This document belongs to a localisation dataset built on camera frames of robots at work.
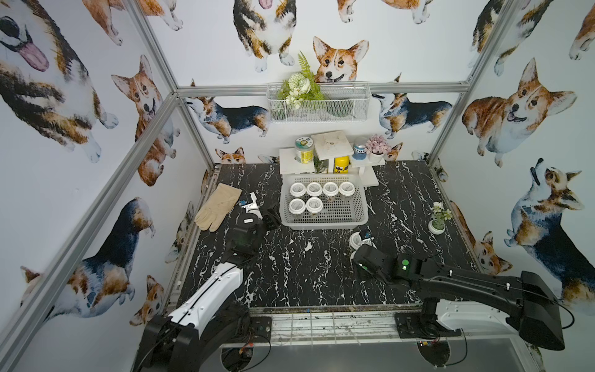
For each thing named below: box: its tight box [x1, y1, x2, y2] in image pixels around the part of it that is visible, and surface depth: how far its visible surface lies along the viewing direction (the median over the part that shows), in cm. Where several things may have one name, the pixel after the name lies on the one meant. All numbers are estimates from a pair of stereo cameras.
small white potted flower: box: [427, 201, 453, 235], surface depth 94 cm
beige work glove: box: [194, 182, 242, 232], surface depth 106 cm
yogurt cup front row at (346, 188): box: [338, 181, 356, 197], surface depth 104 cm
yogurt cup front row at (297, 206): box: [288, 198, 307, 215], surface depth 97 cm
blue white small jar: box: [352, 137, 368, 162], surface depth 100 cm
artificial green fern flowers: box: [277, 50, 326, 110], surface depth 82 cm
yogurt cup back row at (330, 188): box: [322, 181, 339, 197], surface depth 103 cm
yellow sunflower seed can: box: [294, 136, 314, 165], surface depth 99 cm
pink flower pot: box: [365, 134, 393, 164], surface depth 97 cm
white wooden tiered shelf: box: [278, 130, 386, 188], surface depth 103 cm
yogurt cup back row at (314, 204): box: [305, 196, 324, 214], surface depth 98 cm
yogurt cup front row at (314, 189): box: [306, 182, 323, 197], surface depth 103 cm
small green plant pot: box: [312, 155, 330, 174], surface depth 112 cm
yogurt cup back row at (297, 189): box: [289, 182, 307, 198], surface depth 103 cm
